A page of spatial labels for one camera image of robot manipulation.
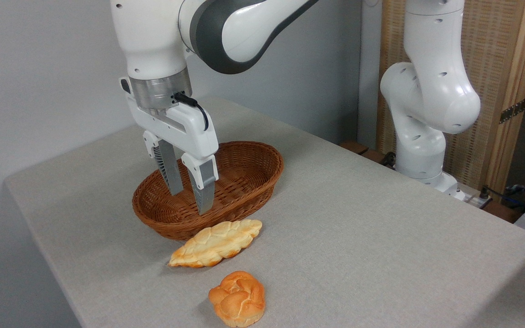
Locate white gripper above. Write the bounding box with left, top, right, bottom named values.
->
left=118, top=77, right=220, bottom=215

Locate round knotted bread roll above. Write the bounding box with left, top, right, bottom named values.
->
left=208, top=271, right=266, bottom=328

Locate long braided bread loaf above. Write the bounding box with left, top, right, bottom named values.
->
left=168, top=219, right=263, bottom=268

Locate brown wicker basket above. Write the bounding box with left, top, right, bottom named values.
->
left=132, top=141, right=284, bottom=241

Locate dark metal screen hinge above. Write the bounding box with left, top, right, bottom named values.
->
left=499, top=98, right=525, bottom=124

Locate wooden woven folding screen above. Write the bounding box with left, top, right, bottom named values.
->
left=376, top=0, right=525, bottom=192

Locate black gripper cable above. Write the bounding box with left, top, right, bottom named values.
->
left=174, top=92, right=210, bottom=132

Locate black plug with cable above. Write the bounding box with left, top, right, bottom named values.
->
left=479, top=184, right=525, bottom=208

